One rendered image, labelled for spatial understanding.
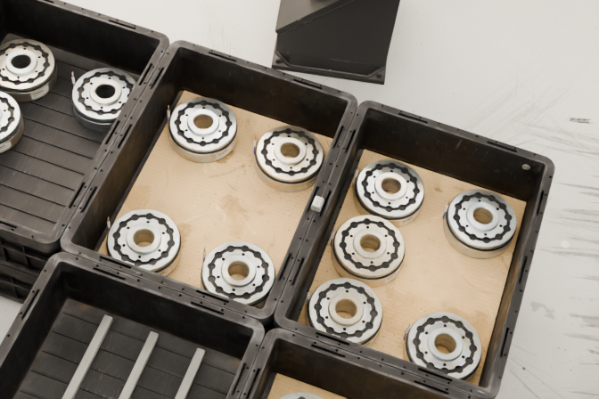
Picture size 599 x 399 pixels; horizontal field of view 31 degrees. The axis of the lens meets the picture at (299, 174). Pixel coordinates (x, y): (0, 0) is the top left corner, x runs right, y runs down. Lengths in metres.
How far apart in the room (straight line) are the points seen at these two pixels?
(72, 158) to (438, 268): 0.57
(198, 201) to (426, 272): 0.35
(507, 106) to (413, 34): 0.23
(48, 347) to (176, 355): 0.17
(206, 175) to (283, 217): 0.13
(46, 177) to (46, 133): 0.08
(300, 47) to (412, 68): 0.22
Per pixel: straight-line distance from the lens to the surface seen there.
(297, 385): 1.45
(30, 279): 1.55
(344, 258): 1.50
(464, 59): 1.98
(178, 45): 1.63
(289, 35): 1.84
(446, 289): 1.54
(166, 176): 1.60
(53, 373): 1.46
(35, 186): 1.61
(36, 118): 1.68
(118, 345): 1.47
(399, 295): 1.52
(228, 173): 1.61
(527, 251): 1.49
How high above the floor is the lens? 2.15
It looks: 55 degrees down
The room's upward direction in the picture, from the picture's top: 8 degrees clockwise
